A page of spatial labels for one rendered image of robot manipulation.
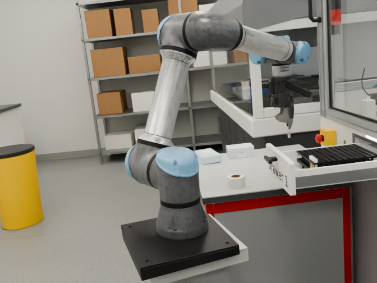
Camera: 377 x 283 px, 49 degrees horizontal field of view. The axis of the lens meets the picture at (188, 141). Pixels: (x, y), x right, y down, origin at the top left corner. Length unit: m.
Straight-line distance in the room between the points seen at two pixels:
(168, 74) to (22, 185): 2.55
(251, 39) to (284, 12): 0.98
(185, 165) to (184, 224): 0.16
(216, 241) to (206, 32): 0.58
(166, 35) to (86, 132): 4.67
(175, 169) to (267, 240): 0.68
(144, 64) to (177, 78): 3.96
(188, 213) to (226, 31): 0.52
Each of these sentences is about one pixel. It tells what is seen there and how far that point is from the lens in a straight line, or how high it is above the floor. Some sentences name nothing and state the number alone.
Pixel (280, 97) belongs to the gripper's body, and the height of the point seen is 1.09.
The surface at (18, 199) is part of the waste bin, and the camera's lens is 3.67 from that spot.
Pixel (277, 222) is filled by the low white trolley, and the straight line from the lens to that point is 1.66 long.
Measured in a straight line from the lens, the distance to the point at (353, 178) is 1.42.
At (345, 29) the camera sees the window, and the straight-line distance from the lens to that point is 1.73.
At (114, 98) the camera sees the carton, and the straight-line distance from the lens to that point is 5.26.
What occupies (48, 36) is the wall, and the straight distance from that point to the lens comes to 5.90.
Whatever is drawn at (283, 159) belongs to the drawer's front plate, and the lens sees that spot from 1.38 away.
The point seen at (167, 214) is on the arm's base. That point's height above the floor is 0.86.
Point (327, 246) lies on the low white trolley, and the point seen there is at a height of 0.49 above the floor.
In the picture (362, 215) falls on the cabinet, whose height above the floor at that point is 0.62.
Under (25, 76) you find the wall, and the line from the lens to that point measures 6.03.
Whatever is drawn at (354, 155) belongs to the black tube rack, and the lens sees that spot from 1.48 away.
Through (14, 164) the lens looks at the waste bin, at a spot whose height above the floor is 0.56.
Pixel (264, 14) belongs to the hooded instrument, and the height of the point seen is 1.44.
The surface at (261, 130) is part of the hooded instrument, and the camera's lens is 2.26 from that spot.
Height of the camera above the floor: 1.30
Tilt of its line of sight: 12 degrees down
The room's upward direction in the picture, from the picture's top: 6 degrees counter-clockwise
